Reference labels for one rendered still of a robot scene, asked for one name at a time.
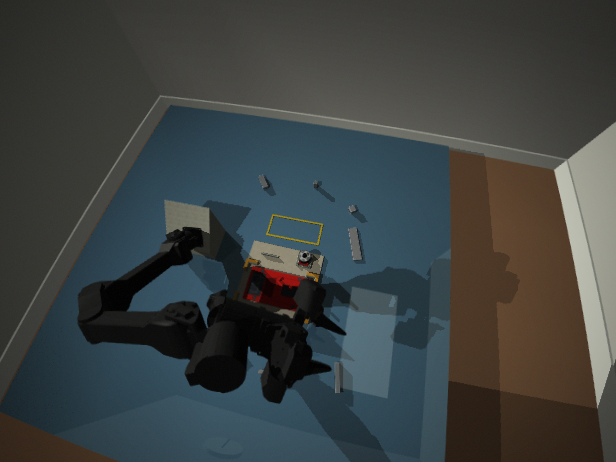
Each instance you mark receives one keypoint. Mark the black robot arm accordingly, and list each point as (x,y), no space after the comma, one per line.
(217,354)

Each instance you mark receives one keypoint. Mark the black wheel with grey hub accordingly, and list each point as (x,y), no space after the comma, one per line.
(304,260)

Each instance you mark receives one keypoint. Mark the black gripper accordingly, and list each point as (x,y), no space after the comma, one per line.
(309,298)

